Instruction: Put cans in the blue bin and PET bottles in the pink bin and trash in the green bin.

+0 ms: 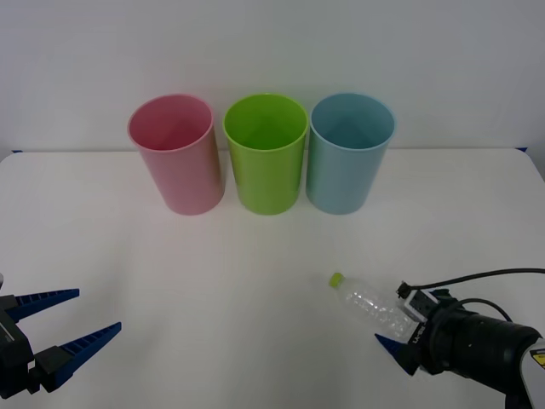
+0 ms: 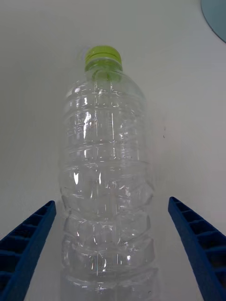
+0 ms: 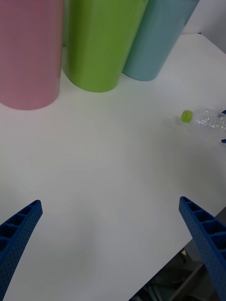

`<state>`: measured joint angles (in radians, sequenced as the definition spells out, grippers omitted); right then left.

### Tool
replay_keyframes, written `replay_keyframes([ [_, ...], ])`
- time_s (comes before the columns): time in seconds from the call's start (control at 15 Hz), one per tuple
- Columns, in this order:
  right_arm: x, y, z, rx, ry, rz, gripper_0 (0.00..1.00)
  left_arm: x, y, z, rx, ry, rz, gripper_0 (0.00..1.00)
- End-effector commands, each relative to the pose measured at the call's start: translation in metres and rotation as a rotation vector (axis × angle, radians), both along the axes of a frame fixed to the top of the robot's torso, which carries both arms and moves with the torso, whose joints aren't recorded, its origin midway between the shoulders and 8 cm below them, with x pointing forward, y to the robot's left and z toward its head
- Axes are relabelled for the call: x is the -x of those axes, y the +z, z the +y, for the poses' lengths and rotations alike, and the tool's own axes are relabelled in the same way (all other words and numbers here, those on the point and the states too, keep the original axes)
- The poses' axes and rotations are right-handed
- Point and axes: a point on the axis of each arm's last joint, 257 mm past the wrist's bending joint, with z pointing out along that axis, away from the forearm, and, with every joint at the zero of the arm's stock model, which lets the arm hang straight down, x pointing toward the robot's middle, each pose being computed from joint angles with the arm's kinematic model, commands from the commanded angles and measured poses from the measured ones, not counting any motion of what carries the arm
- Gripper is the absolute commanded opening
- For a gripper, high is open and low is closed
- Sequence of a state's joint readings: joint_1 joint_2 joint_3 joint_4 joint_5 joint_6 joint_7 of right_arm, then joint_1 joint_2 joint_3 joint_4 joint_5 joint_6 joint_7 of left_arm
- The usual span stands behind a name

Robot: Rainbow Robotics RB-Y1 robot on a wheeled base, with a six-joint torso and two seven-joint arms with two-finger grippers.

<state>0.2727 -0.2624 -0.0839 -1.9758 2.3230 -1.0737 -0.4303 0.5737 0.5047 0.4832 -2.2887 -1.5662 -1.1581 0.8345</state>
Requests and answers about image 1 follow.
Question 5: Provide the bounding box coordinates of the pink plastic bin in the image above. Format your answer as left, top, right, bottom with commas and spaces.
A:
126, 92, 227, 216

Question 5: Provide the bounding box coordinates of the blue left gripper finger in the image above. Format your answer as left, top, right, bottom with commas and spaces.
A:
33, 321, 123, 394
0, 288, 81, 325

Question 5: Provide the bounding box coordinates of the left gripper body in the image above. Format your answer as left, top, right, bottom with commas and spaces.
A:
0, 307, 43, 400

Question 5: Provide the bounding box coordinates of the clear bottle with yellow-green cap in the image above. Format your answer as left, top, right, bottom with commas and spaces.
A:
328, 272, 421, 343

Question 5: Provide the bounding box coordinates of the pale blue plastic bin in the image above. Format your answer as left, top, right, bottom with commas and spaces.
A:
305, 91, 398, 216

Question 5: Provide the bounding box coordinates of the green plastic bin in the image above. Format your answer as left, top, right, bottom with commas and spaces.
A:
222, 93, 309, 216

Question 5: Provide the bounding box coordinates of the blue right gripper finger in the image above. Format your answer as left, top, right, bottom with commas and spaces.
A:
373, 333, 422, 377

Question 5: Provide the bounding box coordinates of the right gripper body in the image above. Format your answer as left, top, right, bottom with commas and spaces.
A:
405, 310, 453, 377

